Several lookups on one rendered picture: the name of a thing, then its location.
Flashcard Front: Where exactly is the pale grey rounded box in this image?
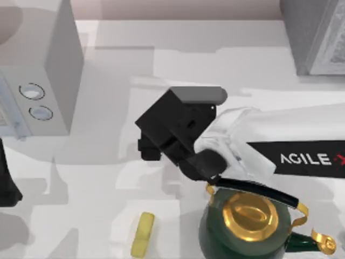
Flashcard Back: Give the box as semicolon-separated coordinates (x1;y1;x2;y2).
170;86;229;106

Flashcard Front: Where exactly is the flat yellow square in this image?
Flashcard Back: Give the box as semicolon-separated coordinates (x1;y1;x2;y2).
130;212;156;258

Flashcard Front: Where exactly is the green and gold teapot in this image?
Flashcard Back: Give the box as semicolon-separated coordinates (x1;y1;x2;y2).
198;176;337;259

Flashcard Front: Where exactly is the round microwave knob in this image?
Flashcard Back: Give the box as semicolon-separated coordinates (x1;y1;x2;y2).
18;83;46;101
29;105;54;121

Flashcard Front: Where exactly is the pale microwave oven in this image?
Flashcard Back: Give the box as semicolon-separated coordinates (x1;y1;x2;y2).
0;0;85;141

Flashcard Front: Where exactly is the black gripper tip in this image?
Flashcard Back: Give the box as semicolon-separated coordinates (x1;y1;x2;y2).
0;137;24;208

